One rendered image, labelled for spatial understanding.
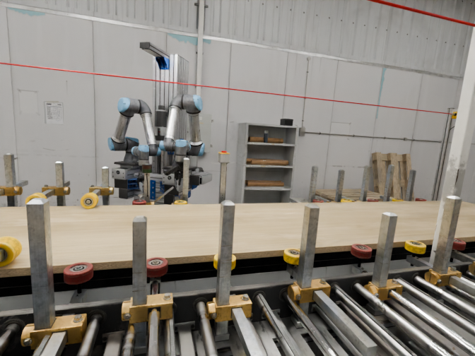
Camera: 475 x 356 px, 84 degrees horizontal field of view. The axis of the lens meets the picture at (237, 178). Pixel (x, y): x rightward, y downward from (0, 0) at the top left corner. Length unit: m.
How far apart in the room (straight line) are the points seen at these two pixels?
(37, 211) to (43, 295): 0.22
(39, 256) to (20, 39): 4.25
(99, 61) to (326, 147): 4.02
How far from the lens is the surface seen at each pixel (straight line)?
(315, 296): 0.98
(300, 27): 5.33
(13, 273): 1.10
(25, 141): 4.78
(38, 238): 0.80
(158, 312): 0.84
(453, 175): 1.49
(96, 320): 0.92
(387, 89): 6.20
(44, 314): 0.89
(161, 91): 2.67
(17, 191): 1.99
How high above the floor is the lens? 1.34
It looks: 9 degrees down
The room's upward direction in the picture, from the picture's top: 4 degrees clockwise
